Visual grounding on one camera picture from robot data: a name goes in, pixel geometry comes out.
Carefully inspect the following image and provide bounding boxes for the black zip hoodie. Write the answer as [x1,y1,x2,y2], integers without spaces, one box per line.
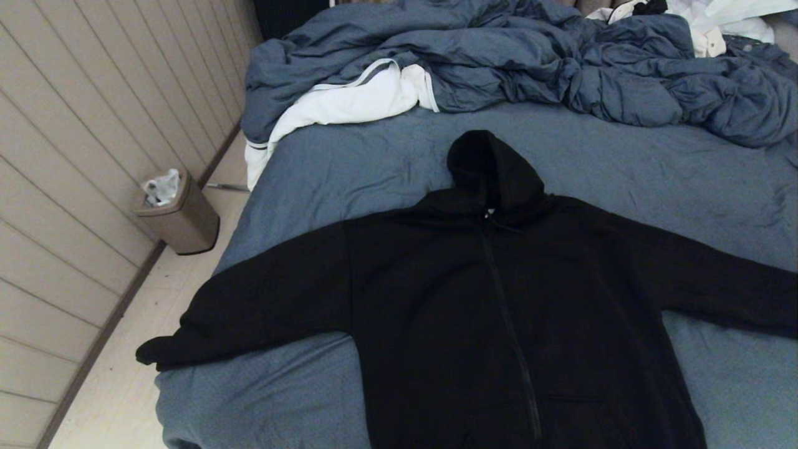
[136,130,798,449]

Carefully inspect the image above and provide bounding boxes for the white crumpled clothes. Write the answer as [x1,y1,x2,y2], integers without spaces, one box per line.
[586,0,798,59]

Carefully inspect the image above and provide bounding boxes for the blue bed sheet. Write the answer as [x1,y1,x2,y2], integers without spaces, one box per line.
[154,101,798,449]

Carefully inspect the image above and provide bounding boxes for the white blanket with grey stripe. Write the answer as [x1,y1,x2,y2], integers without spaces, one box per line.
[244,58,440,191]

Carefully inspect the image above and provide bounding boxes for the crumpled blue duvet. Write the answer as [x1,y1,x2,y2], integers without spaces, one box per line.
[240,0,798,170]

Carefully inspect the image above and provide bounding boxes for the brown trash bin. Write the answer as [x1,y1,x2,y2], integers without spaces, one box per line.
[130,168,220,256]

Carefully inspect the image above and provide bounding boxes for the white plastic bin bag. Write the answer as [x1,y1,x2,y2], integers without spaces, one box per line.
[141,169,181,207]

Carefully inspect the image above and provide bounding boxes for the blue denim shirt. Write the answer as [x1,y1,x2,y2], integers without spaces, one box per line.
[720,36,798,85]

